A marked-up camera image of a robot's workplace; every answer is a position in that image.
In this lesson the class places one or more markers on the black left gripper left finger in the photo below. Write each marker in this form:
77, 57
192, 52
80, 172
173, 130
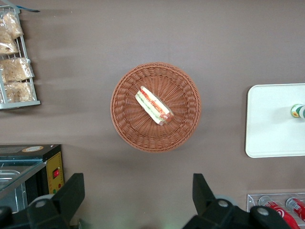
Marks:
69, 193

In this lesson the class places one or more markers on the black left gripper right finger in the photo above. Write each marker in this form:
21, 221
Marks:
205, 202

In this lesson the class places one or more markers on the green gum canister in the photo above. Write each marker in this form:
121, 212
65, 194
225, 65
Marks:
297, 111

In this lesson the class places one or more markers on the cream rectangular tray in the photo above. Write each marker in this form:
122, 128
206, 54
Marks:
269, 124

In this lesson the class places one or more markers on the clear acrylic bottle rack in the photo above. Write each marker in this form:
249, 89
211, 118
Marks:
252, 199

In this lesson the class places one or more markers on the black food warmer machine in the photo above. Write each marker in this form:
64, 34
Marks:
28, 152

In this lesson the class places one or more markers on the red cola bottle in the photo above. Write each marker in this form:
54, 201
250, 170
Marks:
278, 212
299, 207

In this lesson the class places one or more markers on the brown wicker basket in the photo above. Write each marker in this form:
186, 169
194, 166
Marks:
181, 107

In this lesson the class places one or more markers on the triangular sandwich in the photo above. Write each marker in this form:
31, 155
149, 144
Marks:
152, 105

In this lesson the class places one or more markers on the clear bag of snacks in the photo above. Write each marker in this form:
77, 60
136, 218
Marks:
7, 45
19, 91
10, 25
15, 70

